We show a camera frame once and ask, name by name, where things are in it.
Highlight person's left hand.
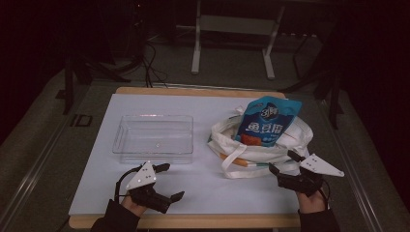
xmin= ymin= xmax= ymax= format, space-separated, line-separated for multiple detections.
xmin=121 ymin=192 xmax=149 ymax=218

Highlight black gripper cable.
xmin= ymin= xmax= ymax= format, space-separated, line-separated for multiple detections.
xmin=113 ymin=165 xmax=143 ymax=203
xmin=318 ymin=179 xmax=332 ymax=205

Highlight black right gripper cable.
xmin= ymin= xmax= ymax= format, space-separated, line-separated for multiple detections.
xmin=318 ymin=179 xmax=332 ymax=205

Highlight black tripod stand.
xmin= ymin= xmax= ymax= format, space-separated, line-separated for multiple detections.
xmin=279 ymin=32 xmax=345 ymax=131
xmin=55 ymin=52 xmax=132 ymax=116

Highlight clear plastic container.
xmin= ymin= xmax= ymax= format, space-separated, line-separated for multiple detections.
xmin=111 ymin=114 xmax=194 ymax=165

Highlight black floor cables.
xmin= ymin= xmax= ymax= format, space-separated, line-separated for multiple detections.
xmin=140 ymin=40 xmax=169 ymax=89

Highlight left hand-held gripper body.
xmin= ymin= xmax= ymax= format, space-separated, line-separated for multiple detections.
xmin=125 ymin=160 xmax=174 ymax=215

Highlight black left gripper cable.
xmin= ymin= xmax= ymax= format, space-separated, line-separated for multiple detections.
xmin=113 ymin=165 xmax=143 ymax=203

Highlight person's right hand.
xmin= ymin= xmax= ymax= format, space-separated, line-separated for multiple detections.
xmin=296 ymin=189 xmax=328 ymax=214

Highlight orange stick packet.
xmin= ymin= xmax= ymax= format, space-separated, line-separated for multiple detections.
xmin=219 ymin=152 xmax=269 ymax=168

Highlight black floor bracket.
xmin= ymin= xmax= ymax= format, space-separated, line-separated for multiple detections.
xmin=70 ymin=113 xmax=94 ymax=128

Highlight white metal stand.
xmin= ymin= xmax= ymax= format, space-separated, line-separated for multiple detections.
xmin=190 ymin=0 xmax=286 ymax=81

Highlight wooden table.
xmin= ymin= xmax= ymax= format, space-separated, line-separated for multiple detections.
xmin=68 ymin=86 xmax=302 ymax=230

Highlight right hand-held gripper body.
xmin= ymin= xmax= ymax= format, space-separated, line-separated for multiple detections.
xmin=277 ymin=153 xmax=345 ymax=198

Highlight white table mat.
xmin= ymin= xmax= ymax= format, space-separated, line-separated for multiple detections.
xmin=68 ymin=93 xmax=301 ymax=217

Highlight white canvas tote bag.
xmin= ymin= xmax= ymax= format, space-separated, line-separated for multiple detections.
xmin=207 ymin=105 xmax=314 ymax=180

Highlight blue snack packet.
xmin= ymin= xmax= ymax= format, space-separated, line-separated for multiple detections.
xmin=234 ymin=95 xmax=304 ymax=148

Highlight metal floor rail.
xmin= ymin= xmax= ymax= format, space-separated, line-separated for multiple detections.
xmin=317 ymin=100 xmax=385 ymax=232
xmin=0 ymin=84 xmax=93 ymax=226

